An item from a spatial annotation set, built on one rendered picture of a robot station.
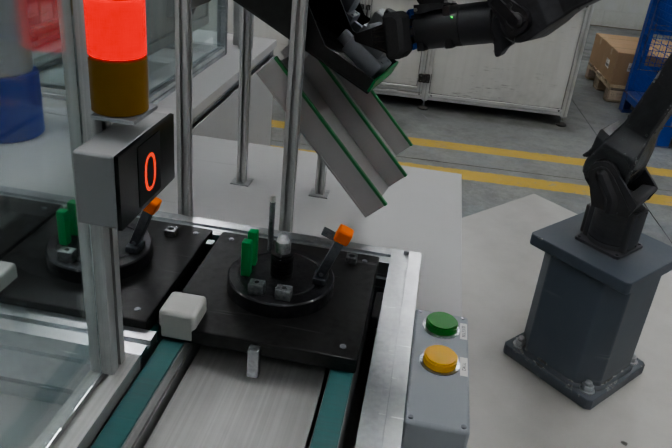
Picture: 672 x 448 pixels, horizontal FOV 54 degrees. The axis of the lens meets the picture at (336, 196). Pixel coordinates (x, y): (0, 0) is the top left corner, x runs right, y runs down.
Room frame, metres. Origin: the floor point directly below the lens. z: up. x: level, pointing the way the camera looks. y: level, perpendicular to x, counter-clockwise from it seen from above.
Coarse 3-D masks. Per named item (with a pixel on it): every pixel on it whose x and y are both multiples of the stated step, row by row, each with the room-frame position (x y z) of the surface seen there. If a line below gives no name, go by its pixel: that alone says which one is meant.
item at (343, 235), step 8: (328, 232) 0.73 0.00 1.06; (336, 232) 0.73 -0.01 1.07; (344, 232) 0.72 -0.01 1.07; (352, 232) 0.73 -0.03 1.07; (336, 240) 0.72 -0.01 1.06; (344, 240) 0.72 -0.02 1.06; (336, 248) 0.73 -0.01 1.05; (328, 256) 0.73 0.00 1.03; (336, 256) 0.73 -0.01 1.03; (328, 264) 0.73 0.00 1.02; (320, 272) 0.73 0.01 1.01
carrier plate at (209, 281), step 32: (224, 256) 0.80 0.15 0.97; (320, 256) 0.83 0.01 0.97; (192, 288) 0.72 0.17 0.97; (224, 288) 0.73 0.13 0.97; (352, 288) 0.75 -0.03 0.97; (224, 320) 0.66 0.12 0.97; (256, 320) 0.66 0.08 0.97; (288, 320) 0.67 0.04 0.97; (320, 320) 0.68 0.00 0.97; (352, 320) 0.68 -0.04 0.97; (288, 352) 0.62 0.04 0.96; (320, 352) 0.62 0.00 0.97; (352, 352) 0.62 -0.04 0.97
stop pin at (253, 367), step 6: (252, 348) 0.62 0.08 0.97; (258, 348) 0.62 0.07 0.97; (252, 354) 0.61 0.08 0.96; (258, 354) 0.61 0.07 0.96; (252, 360) 0.61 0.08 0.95; (258, 360) 0.61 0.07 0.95; (252, 366) 0.61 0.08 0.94; (258, 366) 0.61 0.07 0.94; (252, 372) 0.61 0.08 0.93; (258, 372) 0.61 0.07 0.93
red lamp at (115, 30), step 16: (96, 0) 0.55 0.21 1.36; (112, 0) 0.55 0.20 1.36; (128, 0) 0.55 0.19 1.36; (144, 0) 0.57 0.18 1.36; (96, 16) 0.54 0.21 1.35; (112, 16) 0.54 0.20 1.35; (128, 16) 0.55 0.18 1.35; (144, 16) 0.57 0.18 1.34; (96, 32) 0.54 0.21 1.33; (112, 32) 0.54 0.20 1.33; (128, 32) 0.55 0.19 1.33; (144, 32) 0.57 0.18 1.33; (96, 48) 0.55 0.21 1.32; (112, 48) 0.54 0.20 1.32; (128, 48) 0.55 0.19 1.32; (144, 48) 0.57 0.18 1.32
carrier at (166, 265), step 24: (120, 240) 0.79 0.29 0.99; (144, 240) 0.79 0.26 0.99; (168, 240) 0.83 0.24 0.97; (192, 240) 0.84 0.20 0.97; (120, 264) 0.73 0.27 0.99; (144, 264) 0.75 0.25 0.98; (168, 264) 0.77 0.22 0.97; (192, 264) 0.79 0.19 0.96; (144, 288) 0.71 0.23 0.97; (168, 288) 0.71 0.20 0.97; (144, 312) 0.66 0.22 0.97
